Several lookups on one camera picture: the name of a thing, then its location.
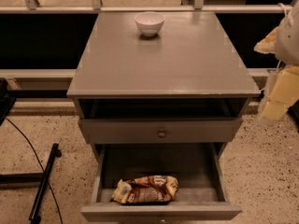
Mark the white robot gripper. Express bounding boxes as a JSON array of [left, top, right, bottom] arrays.
[[254, 7, 299, 122]]

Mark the brown chip bag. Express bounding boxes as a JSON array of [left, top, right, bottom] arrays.
[[111, 175, 178, 204]]

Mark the grey wooden drawer cabinet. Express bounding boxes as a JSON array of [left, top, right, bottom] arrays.
[[66, 10, 262, 224]]

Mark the open grey middle drawer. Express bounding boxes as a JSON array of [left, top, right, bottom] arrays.
[[81, 143, 241, 224]]

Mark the round metal drawer knob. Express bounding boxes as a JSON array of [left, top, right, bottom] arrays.
[[158, 129, 165, 138]]

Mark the closed grey top drawer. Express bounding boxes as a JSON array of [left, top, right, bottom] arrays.
[[78, 118, 242, 144]]

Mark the white ceramic bowl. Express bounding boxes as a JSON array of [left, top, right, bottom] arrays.
[[135, 11, 164, 36]]

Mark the black equipment at left edge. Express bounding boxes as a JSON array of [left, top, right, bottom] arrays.
[[0, 79, 16, 126]]

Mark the black metal stand leg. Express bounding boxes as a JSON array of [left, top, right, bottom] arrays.
[[29, 143, 62, 224]]

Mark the white hanging cable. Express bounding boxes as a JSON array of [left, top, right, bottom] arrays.
[[275, 2, 289, 73]]

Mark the grey metal railing frame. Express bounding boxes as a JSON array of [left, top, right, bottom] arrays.
[[0, 0, 299, 91]]

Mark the black floor cable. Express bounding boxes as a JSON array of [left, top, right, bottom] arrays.
[[5, 117, 64, 224]]

